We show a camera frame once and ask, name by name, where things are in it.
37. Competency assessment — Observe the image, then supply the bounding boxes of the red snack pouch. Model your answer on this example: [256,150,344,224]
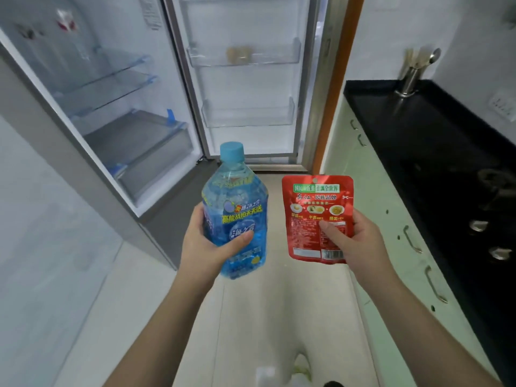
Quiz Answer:
[281,175,355,265]

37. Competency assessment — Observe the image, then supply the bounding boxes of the black gas stove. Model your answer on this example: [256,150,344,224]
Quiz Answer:
[435,165,516,303]

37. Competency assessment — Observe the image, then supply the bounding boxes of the person's shoe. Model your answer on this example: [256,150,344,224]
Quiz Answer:
[291,353,313,383]

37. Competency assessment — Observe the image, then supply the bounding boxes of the silver refrigerator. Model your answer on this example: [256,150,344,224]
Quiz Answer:
[0,0,220,270]

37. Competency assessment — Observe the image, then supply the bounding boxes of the pale green kitchen cabinet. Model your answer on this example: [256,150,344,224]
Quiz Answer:
[322,94,498,387]

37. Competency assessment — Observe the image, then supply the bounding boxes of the person's right forearm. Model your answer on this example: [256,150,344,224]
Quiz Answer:
[359,270,502,387]

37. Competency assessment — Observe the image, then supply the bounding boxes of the white wall socket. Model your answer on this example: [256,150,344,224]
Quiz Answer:
[488,89,516,122]

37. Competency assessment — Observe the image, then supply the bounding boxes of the person's left hand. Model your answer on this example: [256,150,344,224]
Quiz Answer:
[178,204,255,284]

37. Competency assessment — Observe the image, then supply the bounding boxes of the open refrigerator door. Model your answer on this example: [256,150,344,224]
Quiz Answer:
[163,0,323,165]

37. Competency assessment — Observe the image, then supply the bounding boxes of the steel utensil holder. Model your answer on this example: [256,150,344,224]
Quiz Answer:
[395,65,424,98]

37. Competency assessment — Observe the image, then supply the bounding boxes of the blue drink bottle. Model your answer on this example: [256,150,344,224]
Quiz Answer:
[202,142,269,280]

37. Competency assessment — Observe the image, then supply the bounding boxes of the orange wooden door frame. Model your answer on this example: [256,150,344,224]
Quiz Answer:
[311,0,366,174]

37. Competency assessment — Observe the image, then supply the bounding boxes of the clear door bin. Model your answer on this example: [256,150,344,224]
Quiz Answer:
[201,96,296,128]
[187,37,302,69]

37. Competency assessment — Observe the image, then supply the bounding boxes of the clear crisper drawer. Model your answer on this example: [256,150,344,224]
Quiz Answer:
[84,110,195,206]

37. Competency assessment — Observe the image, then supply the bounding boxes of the person's right hand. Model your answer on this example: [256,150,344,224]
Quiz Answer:
[318,209,396,287]

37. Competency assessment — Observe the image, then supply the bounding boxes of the person's left forearm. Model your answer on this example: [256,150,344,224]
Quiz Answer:
[103,268,222,387]

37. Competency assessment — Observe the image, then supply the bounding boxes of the glass refrigerator shelf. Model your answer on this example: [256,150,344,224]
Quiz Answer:
[66,74,158,118]
[52,46,153,95]

